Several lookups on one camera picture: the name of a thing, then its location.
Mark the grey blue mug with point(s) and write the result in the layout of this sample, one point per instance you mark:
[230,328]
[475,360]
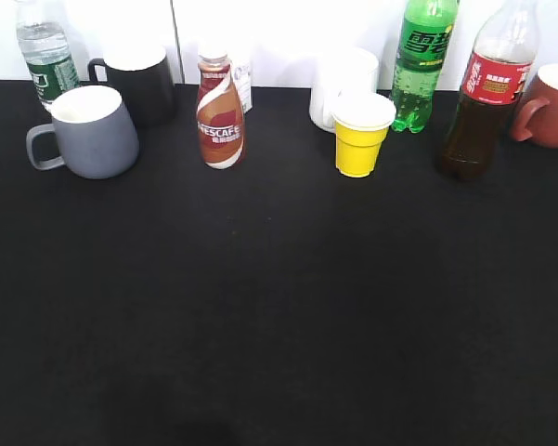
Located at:
[95,134]

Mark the cola bottle red label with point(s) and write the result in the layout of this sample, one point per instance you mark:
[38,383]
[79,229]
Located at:
[503,53]

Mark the yellow paper cup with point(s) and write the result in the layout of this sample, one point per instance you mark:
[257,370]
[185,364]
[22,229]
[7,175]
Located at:
[361,121]

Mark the green Sprite bottle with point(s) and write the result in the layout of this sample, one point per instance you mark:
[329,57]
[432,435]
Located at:
[422,47]

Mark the Nescafe coffee bottle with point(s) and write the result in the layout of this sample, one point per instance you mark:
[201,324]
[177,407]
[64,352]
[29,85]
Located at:
[219,115]

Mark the white mug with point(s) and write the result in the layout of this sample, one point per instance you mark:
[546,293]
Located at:
[348,69]

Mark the black mug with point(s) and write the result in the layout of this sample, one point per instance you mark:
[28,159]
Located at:
[142,75]

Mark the red brown mug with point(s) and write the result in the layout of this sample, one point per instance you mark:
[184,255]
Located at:
[536,117]

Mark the clear water bottle green label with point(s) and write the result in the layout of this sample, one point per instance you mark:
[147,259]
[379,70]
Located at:
[46,50]

